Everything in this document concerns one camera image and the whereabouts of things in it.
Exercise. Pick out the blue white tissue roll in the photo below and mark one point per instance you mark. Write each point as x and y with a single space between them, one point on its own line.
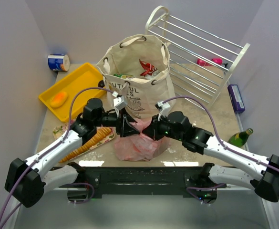
58 62

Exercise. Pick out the dark toy plum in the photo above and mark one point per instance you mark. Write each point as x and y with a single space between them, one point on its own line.
101 84

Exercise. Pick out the beige canvas tote bag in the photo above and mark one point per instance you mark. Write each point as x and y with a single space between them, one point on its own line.
141 94

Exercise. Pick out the pink packet behind rack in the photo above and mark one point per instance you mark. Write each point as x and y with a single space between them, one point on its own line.
201 62

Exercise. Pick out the floral rectangular plate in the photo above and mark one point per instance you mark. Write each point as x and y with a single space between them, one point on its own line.
59 131

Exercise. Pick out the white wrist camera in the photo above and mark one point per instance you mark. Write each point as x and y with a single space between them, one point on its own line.
163 108
119 102

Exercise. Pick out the red white snack packet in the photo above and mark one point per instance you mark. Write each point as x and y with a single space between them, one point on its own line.
150 71

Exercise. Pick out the row of round crackers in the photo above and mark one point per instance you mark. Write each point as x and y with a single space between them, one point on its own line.
102 133

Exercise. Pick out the purple box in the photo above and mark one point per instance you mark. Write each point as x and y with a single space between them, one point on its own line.
236 99

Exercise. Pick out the white metal rack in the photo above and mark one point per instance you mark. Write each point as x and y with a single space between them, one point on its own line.
186 43

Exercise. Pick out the green glass bottle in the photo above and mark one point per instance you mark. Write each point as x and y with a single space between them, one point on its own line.
239 139

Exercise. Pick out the black base frame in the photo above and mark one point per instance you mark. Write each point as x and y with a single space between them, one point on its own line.
189 182

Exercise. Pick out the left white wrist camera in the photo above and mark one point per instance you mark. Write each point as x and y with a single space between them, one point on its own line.
119 102

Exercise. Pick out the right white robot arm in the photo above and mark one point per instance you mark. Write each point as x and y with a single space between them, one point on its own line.
255 172

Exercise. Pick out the pink plastic bag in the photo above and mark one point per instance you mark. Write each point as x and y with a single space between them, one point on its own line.
139 147

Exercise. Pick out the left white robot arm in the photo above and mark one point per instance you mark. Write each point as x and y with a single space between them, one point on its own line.
25 177

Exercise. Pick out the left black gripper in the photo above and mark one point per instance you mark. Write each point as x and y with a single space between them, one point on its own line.
121 125

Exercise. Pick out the orange toy mango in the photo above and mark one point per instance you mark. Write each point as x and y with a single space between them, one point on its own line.
58 100

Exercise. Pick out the green chips bag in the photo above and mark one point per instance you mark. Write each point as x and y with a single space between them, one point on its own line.
124 76

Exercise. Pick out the yellow plastic tray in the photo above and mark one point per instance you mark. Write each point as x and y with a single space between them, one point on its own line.
83 77

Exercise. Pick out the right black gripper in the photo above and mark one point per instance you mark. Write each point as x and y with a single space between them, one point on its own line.
156 129

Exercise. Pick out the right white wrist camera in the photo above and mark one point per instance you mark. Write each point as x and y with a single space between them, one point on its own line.
163 108

